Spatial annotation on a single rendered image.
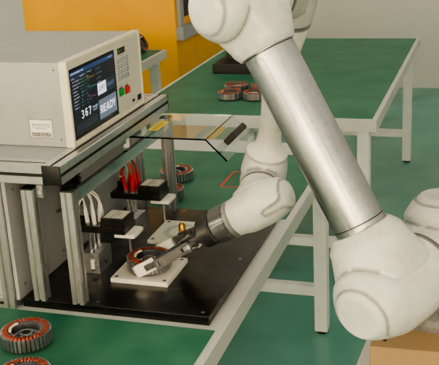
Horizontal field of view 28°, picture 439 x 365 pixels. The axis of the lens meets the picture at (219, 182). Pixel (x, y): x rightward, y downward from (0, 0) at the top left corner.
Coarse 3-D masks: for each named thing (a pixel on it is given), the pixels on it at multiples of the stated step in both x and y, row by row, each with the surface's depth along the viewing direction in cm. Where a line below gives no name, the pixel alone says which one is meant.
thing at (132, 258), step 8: (136, 248) 222; (144, 248) 223; (152, 248) 223; (160, 248) 222; (128, 256) 219; (136, 256) 219; (144, 256) 220; (128, 264) 217; (136, 264) 215; (168, 264) 217; (152, 272) 215; (160, 272) 216
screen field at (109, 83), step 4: (112, 76) 224; (104, 80) 220; (108, 80) 222; (112, 80) 224; (100, 84) 217; (104, 84) 220; (108, 84) 222; (112, 84) 224; (100, 88) 217; (104, 88) 220; (108, 88) 222; (100, 92) 218
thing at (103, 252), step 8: (88, 248) 223; (96, 248) 223; (104, 248) 223; (88, 256) 220; (96, 256) 220; (104, 256) 223; (88, 264) 221; (96, 264) 220; (104, 264) 223; (88, 272) 222; (96, 272) 221
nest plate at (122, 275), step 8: (176, 264) 221; (184, 264) 223; (120, 272) 218; (128, 272) 218; (168, 272) 217; (176, 272) 217; (112, 280) 216; (120, 280) 215; (128, 280) 215; (136, 280) 214; (144, 280) 213; (152, 280) 213; (160, 280) 213; (168, 280) 213
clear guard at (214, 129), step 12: (156, 120) 246; (168, 120) 245; (180, 120) 244; (192, 120) 244; (204, 120) 243; (216, 120) 242; (228, 120) 243; (144, 132) 235; (156, 132) 234; (168, 132) 234; (180, 132) 233; (192, 132) 233; (204, 132) 232; (216, 132) 233; (228, 132) 238; (216, 144) 228; (240, 144) 238; (228, 156) 228
